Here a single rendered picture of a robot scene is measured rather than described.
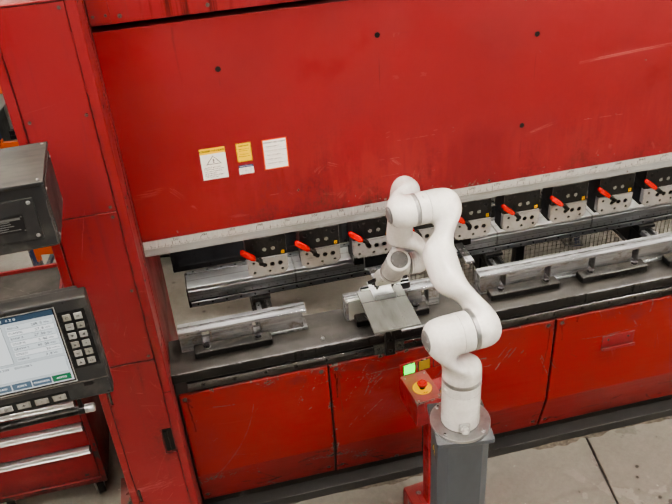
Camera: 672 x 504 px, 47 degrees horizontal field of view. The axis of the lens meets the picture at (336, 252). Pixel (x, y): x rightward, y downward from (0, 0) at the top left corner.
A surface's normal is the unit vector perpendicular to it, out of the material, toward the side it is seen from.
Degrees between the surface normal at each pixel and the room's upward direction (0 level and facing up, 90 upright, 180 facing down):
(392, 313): 0
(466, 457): 90
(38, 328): 90
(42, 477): 90
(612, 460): 0
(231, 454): 94
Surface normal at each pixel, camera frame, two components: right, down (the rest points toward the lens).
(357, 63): 0.22, 0.52
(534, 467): -0.06, -0.83
